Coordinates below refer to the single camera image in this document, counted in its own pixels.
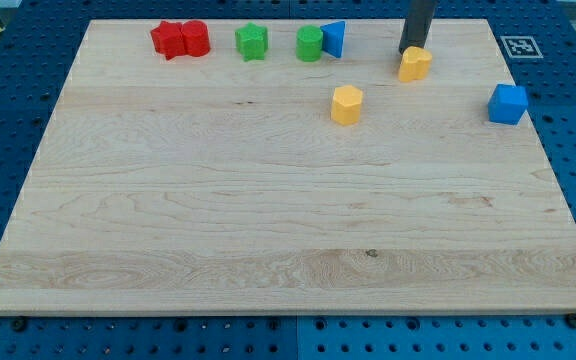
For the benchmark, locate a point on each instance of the yellow heart block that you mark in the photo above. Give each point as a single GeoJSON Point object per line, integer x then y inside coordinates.
{"type": "Point", "coordinates": [415, 64]}

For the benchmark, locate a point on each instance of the blue cube block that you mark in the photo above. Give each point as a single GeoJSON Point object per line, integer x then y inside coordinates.
{"type": "Point", "coordinates": [507, 104]}

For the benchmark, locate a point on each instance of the yellow hexagon block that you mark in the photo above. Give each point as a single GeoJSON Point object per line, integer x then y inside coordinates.
{"type": "Point", "coordinates": [346, 105]}

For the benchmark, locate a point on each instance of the green cylinder block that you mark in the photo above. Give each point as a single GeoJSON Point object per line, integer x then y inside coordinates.
{"type": "Point", "coordinates": [309, 40]}

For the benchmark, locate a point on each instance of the green star block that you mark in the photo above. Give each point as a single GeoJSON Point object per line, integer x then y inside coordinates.
{"type": "Point", "coordinates": [252, 41]}

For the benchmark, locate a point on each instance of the blue triangle block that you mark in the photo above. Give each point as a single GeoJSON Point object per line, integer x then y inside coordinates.
{"type": "Point", "coordinates": [333, 38]}

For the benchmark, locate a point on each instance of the red cylinder block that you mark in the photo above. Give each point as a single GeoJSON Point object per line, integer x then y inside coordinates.
{"type": "Point", "coordinates": [195, 35]}

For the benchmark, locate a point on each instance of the red star block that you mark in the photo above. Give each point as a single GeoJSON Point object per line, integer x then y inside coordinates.
{"type": "Point", "coordinates": [168, 39]}

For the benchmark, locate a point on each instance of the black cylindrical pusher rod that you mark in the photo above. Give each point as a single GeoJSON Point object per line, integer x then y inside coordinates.
{"type": "Point", "coordinates": [417, 24]}

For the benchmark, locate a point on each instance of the white fiducial marker tag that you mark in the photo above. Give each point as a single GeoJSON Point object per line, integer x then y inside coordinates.
{"type": "Point", "coordinates": [521, 47]}

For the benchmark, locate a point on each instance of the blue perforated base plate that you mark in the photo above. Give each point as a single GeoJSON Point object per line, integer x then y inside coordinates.
{"type": "Point", "coordinates": [37, 49]}

